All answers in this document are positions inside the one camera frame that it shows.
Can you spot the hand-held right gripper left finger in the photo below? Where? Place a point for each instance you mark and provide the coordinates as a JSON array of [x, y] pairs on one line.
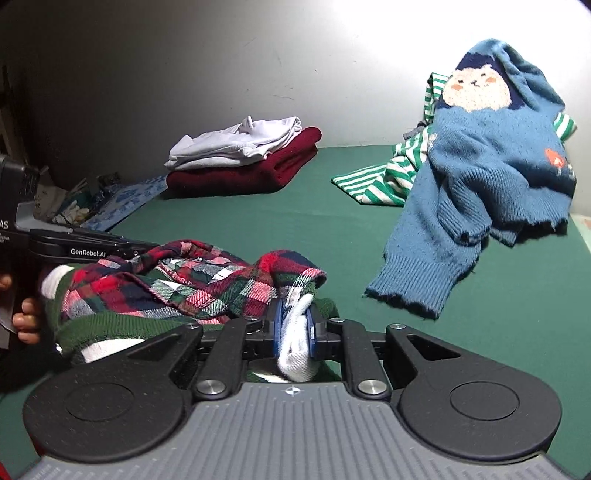
[[276, 330]]

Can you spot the red cloth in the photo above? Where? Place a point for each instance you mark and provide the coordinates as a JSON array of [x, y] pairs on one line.
[[4, 467]]

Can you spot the white gloves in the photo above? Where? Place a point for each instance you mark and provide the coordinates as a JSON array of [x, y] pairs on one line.
[[74, 213]]

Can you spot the green white striped shirt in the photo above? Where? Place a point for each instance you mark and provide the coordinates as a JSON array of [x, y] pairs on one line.
[[383, 184]]

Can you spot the folded white shirt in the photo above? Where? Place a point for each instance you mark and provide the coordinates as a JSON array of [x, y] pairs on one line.
[[231, 143]]

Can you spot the green white striped sweater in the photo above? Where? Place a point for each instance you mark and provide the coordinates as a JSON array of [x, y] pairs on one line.
[[194, 286]]

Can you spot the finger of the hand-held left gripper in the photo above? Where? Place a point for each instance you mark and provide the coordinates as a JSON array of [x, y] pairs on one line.
[[87, 251]]

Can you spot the pale floral bed sheet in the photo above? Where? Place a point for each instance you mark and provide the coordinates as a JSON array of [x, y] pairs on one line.
[[584, 233]]

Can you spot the blue knit sweater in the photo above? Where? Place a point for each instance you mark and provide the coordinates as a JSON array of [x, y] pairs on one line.
[[489, 157]]

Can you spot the person's left hand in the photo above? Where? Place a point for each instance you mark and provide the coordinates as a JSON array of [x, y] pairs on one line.
[[27, 321]]

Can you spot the blue patterned towel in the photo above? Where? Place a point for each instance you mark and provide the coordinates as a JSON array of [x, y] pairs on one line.
[[124, 203]]

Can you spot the folded dark red sweater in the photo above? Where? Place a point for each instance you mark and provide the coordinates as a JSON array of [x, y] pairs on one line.
[[249, 175]]

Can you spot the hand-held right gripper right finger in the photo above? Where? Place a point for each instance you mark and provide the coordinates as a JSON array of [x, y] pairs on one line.
[[313, 333]]

